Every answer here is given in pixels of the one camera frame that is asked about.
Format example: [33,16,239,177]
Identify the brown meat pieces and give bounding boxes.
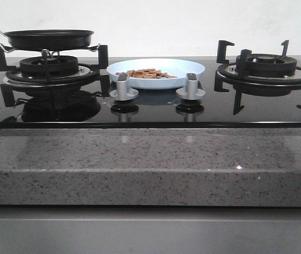
[115,68,177,79]

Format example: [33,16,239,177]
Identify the light blue plate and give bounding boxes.
[106,58,205,89]

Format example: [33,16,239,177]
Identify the black frying pan green handle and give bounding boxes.
[3,30,94,51]

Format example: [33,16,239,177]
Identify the silver stove knob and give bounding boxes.
[176,73,205,101]
[110,74,139,101]

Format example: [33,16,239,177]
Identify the black glass cooktop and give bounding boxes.
[0,58,301,129]

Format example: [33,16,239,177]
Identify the black burner with pan support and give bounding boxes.
[0,44,108,107]

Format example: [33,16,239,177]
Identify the wire pan support ring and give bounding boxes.
[0,42,101,59]

